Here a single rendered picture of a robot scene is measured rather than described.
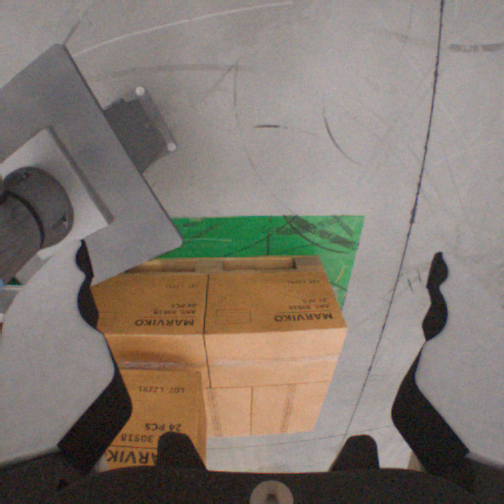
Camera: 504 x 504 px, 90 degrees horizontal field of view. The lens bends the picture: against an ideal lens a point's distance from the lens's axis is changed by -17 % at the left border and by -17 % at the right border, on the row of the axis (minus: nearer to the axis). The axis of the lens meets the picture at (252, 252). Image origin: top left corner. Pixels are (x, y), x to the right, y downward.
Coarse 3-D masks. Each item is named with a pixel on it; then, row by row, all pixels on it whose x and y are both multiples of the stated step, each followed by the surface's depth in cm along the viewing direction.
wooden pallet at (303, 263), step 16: (272, 256) 165; (288, 256) 165; (304, 256) 165; (128, 272) 160; (144, 272) 151; (160, 272) 151; (176, 272) 151; (192, 272) 151; (208, 272) 152; (224, 272) 152; (240, 272) 152; (256, 272) 152; (272, 272) 153
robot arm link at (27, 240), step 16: (0, 208) 41; (16, 208) 47; (0, 224) 41; (16, 224) 46; (32, 224) 50; (0, 240) 42; (16, 240) 45; (32, 240) 50; (0, 256) 42; (16, 256) 46; (32, 256) 52; (0, 272) 42; (16, 272) 48; (0, 288) 43
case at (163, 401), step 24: (144, 384) 97; (168, 384) 98; (192, 384) 98; (144, 408) 89; (168, 408) 90; (192, 408) 91; (120, 432) 81; (144, 432) 82; (192, 432) 84; (120, 456) 75; (144, 456) 76
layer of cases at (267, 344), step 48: (96, 288) 139; (144, 288) 140; (192, 288) 141; (240, 288) 142; (288, 288) 142; (144, 336) 117; (192, 336) 118; (240, 336) 119; (288, 336) 121; (336, 336) 124; (240, 384) 139; (288, 384) 142; (240, 432) 170; (288, 432) 174
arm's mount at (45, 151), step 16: (48, 128) 51; (32, 144) 52; (48, 144) 52; (16, 160) 54; (32, 160) 54; (48, 160) 54; (64, 160) 54; (64, 176) 56; (80, 176) 58; (80, 192) 58; (80, 208) 60; (96, 208) 60; (80, 224) 62; (96, 224) 62; (64, 240) 64
